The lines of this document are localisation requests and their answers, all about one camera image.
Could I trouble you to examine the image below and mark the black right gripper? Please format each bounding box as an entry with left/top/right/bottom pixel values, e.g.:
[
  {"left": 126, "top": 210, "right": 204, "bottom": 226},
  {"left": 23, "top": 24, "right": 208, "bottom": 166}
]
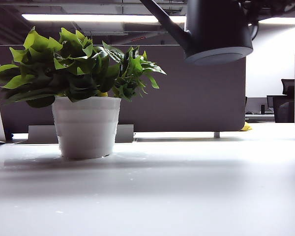
[{"left": 238, "top": 0, "right": 295, "bottom": 22}]

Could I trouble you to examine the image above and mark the dark grey watering can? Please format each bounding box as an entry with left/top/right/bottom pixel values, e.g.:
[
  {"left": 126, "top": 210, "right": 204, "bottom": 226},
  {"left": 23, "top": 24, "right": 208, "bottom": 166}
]
[{"left": 140, "top": 0, "right": 259, "bottom": 66}]

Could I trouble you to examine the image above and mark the green leafy plant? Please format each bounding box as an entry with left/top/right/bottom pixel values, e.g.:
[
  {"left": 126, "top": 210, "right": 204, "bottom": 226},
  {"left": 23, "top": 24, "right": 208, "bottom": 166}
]
[{"left": 0, "top": 26, "right": 167, "bottom": 109}]

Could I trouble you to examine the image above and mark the white plastic plant pot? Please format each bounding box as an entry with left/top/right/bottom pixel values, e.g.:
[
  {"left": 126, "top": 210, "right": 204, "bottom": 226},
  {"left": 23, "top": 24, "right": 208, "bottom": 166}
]
[{"left": 51, "top": 96, "right": 122, "bottom": 160}]

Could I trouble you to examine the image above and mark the black office chair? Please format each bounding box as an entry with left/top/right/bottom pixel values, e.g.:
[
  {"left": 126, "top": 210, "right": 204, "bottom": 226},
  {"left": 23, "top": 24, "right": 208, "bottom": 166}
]
[{"left": 272, "top": 78, "right": 295, "bottom": 123}]

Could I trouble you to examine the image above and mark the large grey desk partition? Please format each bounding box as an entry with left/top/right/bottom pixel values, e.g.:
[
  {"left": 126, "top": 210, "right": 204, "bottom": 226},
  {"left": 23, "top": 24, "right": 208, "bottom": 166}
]
[{"left": 0, "top": 45, "right": 246, "bottom": 141}]

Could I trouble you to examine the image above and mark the long ceiling light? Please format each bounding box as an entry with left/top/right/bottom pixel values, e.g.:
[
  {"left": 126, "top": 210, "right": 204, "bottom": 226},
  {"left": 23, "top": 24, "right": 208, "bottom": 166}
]
[{"left": 21, "top": 13, "right": 295, "bottom": 26}]

